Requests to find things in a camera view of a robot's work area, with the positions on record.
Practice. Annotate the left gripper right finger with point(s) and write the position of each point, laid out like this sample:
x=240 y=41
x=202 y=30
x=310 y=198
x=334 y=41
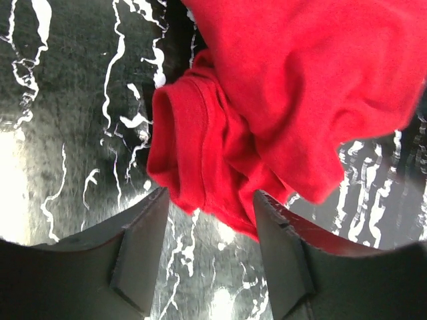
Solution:
x=314 y=274

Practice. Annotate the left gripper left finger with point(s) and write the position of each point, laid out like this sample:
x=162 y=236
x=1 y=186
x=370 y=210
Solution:
x=107 y=271

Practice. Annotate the red t-shirt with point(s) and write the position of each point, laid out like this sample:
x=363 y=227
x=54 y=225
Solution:
x=279 y=87

